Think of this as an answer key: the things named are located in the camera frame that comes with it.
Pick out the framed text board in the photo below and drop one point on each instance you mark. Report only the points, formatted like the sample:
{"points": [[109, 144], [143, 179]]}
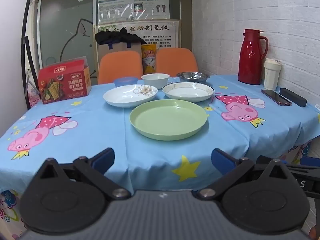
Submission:
{"points": [[165, 32]]}

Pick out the white tumbler cup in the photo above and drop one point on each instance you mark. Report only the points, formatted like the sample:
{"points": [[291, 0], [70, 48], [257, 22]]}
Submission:
{"points": [[271, 77]]}

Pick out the black metal stand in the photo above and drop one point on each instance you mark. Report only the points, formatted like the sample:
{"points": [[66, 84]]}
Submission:
{"points": [[27, 67]]}

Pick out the wall poster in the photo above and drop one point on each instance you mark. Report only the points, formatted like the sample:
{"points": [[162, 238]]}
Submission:
{"points": [[117, 0]]}

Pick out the white floral plate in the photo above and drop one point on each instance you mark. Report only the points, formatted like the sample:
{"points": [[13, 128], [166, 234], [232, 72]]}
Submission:
{"points": [[125, 97]]}

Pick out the green plastic plate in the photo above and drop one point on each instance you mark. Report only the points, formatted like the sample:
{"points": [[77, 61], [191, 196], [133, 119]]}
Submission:
{"points": [[170, 120]]}

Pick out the brown paper bag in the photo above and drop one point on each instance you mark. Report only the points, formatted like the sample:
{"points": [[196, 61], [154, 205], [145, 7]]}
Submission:
{"points": [[120, 47]]}

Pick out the yellow snack bag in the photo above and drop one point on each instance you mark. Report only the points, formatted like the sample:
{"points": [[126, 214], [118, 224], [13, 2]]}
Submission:
{"points": [[149, 60]]}

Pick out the floral printed cloth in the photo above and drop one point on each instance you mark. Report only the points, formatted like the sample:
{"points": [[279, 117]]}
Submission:
{"points": [[10, 212]]}

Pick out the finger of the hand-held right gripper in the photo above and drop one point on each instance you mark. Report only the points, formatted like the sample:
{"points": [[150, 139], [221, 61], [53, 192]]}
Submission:
{"points": [[262, 159], [310, 161]]}

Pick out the red cracker carton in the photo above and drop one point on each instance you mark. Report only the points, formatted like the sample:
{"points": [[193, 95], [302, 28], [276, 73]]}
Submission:
{"points": [[62, 85]]}

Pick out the black rectangular box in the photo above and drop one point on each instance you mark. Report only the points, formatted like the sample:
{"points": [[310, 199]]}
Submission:
{"points": [[293, 97]]}

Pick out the blue plastic bowl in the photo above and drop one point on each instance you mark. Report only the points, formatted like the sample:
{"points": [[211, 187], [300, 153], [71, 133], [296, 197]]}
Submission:
{"points": [[125, 81]]}

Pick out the frosted glass partition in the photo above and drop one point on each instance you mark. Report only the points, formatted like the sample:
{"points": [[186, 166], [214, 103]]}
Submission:
{"points": [[62, 17]]}

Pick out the blue cartoon tablecloth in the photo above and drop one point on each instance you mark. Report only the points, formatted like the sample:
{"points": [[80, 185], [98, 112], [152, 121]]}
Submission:
{"points": [[87, 135]]}

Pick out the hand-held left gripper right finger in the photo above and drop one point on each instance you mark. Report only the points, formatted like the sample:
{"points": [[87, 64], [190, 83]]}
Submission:
{"points": [[221, 161]]}

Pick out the orange chair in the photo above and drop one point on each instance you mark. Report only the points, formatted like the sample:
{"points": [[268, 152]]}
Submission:
{"points": [[175, 62], [120, 65]]}

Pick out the red thermos jug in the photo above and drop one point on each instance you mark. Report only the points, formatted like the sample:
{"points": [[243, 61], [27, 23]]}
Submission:
{"points": [[250, 60]]}

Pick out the black cloth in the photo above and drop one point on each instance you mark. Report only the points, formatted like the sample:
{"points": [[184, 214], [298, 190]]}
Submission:
{"points": [[115, 37]]}

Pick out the white gold-rimmed plate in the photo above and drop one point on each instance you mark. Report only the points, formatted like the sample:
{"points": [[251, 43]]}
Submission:
{"points": [[187, 92]]}

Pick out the stainless steel bowl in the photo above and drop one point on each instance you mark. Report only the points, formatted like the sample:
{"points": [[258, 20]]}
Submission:
{"points": [[192, 77]]}

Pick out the black smartphone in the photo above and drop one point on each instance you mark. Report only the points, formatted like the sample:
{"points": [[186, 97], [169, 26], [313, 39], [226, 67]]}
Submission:
{"points": [[276, 97]]}

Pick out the white ceramic bowl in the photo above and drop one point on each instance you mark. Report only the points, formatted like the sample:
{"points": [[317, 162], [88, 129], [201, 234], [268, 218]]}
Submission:
{"points": [[155, 81]]}

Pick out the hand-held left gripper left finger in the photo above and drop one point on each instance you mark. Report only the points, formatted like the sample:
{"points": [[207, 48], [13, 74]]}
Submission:
{"points": [[103, 158]]}

